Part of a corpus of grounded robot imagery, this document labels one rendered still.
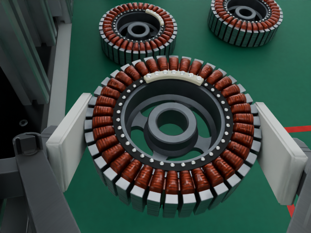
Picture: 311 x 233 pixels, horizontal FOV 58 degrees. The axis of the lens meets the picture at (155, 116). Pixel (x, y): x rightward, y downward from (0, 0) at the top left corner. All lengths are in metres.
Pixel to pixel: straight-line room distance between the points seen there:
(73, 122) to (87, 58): 0.27
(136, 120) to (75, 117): 0.05
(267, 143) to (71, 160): 0.11
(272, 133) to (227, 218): 0.16
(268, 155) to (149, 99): 0.09
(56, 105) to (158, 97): 0.20
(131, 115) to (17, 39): 0.14
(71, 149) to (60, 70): 0.27
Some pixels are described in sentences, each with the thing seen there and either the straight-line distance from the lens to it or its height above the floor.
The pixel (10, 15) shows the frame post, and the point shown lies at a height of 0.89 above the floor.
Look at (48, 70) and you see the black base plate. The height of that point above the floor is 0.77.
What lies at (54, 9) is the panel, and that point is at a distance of 0.47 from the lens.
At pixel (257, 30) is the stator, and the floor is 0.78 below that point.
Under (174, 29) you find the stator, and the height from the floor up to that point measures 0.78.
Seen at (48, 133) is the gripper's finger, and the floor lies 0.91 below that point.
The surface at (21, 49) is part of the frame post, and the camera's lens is 0.30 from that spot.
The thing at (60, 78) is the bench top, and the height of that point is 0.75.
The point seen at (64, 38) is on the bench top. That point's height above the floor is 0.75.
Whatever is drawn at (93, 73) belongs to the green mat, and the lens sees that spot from 0.40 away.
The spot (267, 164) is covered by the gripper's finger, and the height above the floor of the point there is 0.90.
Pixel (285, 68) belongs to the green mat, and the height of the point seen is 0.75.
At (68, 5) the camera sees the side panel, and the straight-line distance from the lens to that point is 0.48.
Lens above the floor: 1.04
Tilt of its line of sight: 56 degrees down
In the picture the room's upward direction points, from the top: 5 degrees clockwise
